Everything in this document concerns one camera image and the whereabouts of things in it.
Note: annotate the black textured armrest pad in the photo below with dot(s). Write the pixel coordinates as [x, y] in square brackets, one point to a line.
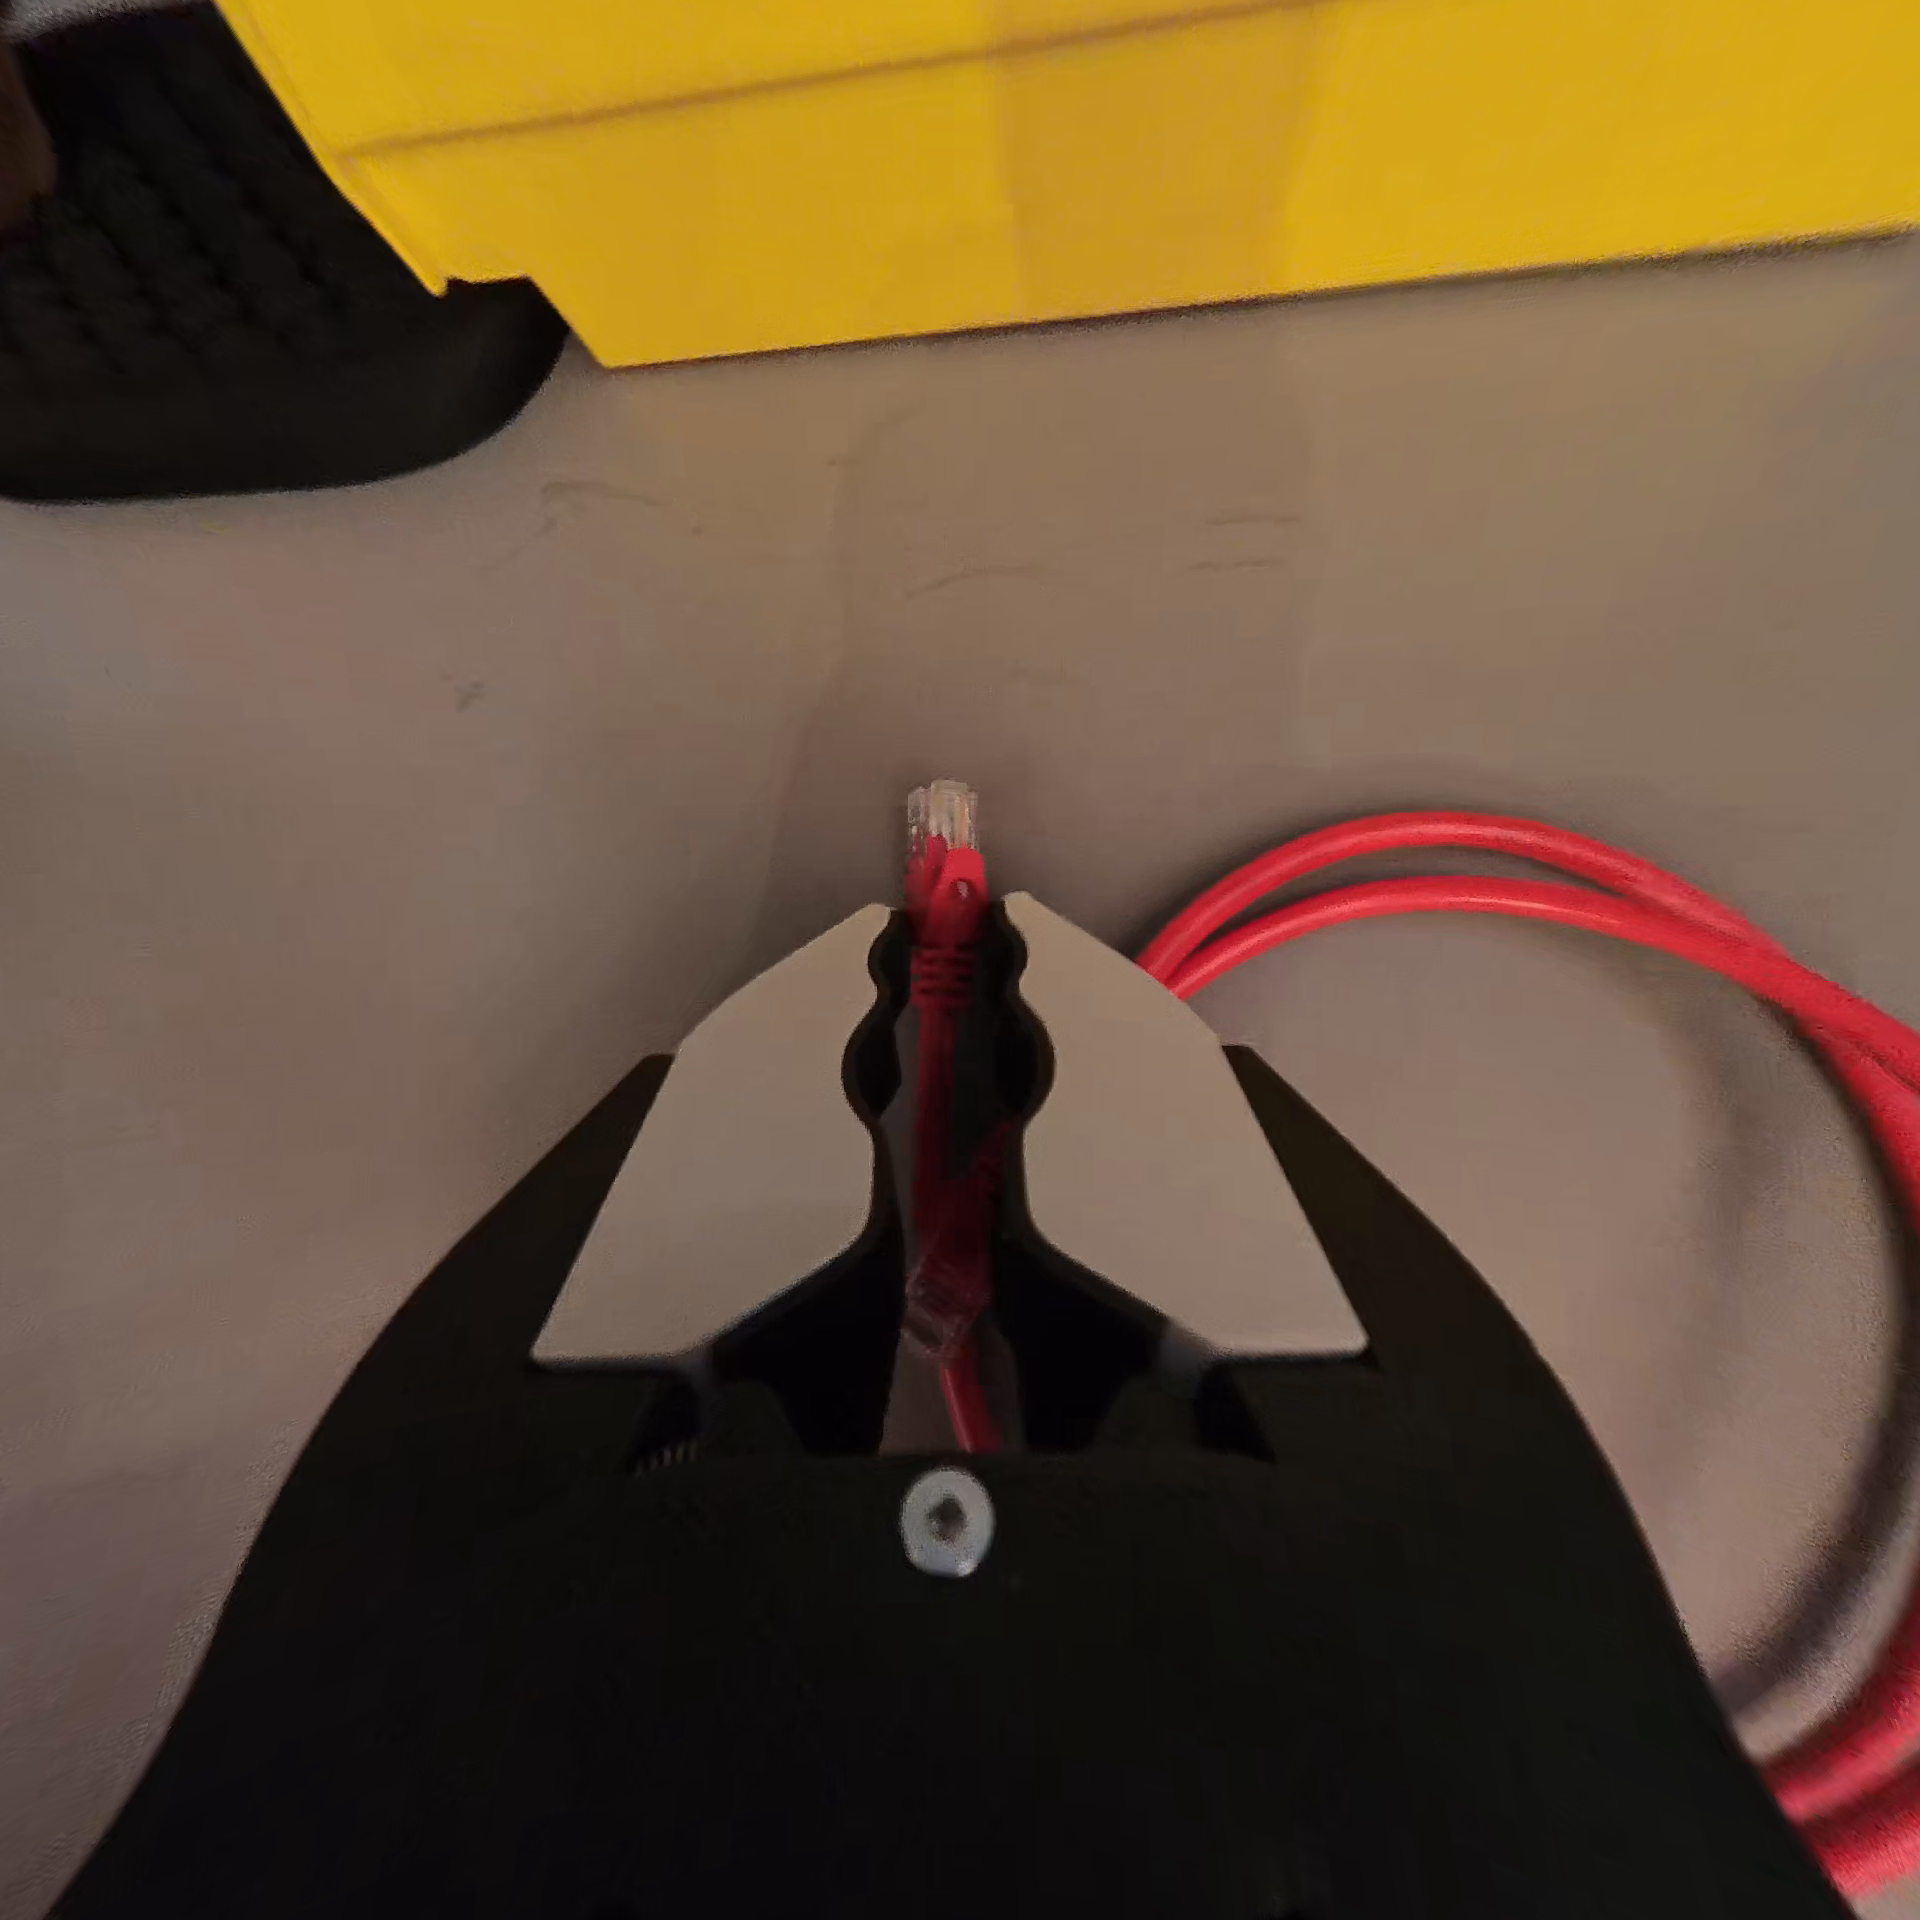
[181, 300]

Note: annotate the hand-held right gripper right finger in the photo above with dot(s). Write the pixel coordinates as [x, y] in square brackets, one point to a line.
[1186, 1200]

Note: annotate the yellow plastic bin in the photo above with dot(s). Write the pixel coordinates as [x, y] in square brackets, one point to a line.
[1051, 180]

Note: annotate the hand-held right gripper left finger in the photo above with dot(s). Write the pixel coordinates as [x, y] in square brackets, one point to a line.
[722, 1185]

